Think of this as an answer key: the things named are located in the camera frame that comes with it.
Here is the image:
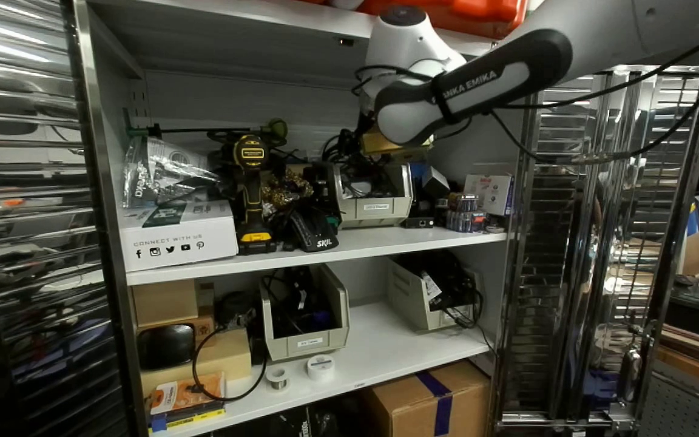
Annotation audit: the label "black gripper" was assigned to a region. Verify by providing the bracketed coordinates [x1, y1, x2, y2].
[355, 149, 404, 186]

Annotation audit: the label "small dark box stack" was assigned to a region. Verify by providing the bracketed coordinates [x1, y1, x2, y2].
[444, 192, 489, 235]

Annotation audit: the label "white printed product box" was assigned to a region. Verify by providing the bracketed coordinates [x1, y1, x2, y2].
[117, 197, 239, 274]

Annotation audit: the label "cardboard box with blue tape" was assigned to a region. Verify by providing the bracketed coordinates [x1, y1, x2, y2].
[360, 359, 493, 437]

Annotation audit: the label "flat tan cardboard box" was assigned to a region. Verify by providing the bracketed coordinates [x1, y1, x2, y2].
[137, 325, 255, 397]

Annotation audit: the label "small plain cardboard box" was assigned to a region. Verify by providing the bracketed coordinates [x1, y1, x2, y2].
[128, 278, 203, 327]

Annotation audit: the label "beige bin with Ethernet label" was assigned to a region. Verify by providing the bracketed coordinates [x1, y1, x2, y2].
[330, 161, 418, 230]

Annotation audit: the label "black battery charger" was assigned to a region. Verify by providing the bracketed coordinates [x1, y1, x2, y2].
[279, 166, 343, 252]

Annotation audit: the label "yellow black power drill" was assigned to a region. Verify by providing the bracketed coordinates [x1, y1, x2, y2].
[216, 130, 285, 254]

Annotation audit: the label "beige bin with white label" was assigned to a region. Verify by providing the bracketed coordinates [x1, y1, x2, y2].
[383, 251, 482, 334]

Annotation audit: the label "orange plastic case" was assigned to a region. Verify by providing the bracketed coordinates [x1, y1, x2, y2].
[304, 0, 528, 38]

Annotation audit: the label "metal shelving unit white shelves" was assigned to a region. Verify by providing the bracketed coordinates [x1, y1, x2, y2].
[67, 0, 551, 437]

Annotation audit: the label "green black rod tool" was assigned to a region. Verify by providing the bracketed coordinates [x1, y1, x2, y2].
[123, 116, 288, 145]

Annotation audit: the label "beige bin with black items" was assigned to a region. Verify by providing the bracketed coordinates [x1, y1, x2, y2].
[255, 263, 352, 363]

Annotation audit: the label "white tape roll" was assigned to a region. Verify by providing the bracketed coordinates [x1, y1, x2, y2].
[301, 352, 338, 384]

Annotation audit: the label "clear plastic bag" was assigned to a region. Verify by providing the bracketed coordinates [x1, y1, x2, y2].
[118, 133, 220, 212]

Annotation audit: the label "small grey tape roll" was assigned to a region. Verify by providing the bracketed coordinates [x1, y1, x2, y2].
[264, 363, 290, 393]

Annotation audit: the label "black rounded pouch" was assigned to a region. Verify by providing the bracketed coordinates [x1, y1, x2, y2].
[135, 321, 199, 372]

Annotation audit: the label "colourful orange yellow book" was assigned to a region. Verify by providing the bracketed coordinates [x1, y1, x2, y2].
[142, 372, 230, 433]

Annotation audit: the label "silver slatted metal shutter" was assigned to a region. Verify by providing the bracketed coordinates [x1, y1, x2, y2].
[0, 0, 128, 437]

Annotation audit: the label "olive bar-shaped wrist camera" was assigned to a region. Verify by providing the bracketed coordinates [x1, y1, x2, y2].
[360, 128, 436, 157]

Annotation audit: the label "black coiled cables bundle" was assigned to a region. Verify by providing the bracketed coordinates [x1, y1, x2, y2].
[317, 128, 368, 197]

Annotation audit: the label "chrome wire rack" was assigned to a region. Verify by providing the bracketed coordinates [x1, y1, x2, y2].
[493, 66, 699, 433]

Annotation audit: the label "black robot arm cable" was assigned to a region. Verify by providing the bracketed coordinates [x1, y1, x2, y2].
[352, 33, 699, 166]

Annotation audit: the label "thin black looped cable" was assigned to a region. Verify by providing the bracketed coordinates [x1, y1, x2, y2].
[190, 315, 268, 406]

